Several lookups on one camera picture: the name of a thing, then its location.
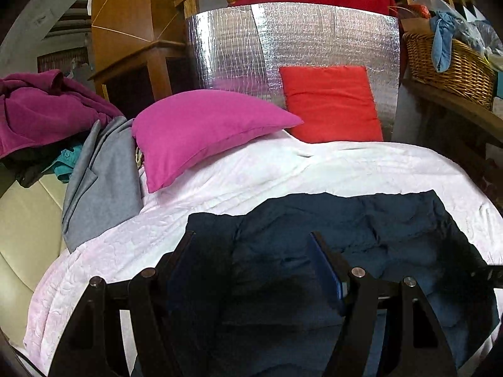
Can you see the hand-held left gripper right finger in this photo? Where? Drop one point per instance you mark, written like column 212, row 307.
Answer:
column 327, row 273

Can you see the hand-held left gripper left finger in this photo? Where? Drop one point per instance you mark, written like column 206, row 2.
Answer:
column 181, row 271

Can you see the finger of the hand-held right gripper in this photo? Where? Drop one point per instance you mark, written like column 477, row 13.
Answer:
column 492, row 273

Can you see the navy padded jacket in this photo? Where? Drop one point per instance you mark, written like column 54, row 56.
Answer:
column 393, row 227

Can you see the white quilted bedspread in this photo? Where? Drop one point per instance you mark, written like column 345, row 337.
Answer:
column 255, row 188

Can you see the grey garment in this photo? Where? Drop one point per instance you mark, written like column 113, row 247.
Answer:
column 102, row 188

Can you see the pink pillow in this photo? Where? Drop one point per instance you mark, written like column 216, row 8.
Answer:
column 196, row 133

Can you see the teal garment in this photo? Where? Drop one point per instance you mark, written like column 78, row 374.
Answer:
column 66, row 163

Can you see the cream leather sofa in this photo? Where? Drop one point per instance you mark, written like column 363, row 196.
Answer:
column 27, row 235

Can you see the wooden shelf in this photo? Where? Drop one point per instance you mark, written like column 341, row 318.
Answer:
column 463, row 114

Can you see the red pillow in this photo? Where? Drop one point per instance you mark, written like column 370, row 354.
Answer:
column 334, row 102

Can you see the black garment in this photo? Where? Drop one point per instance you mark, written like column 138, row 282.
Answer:
column 27, row 167

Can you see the wicker basket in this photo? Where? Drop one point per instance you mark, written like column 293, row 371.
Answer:
column 459, row 70

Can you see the magenta garment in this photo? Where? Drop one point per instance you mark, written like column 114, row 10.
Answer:
column 47, row 110

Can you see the silver foil insulation sheet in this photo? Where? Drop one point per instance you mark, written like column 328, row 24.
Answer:
column 306, row 39

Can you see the blue cloth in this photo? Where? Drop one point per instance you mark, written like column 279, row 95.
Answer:
column 444, row 43

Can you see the clear plastic bag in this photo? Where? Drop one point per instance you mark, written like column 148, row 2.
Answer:
column 477, row 27

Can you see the brown paper bag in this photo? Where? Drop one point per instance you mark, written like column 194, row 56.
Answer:
column 414, row 23

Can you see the wooden cabinet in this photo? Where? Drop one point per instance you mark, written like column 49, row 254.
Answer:
column 122, row 8

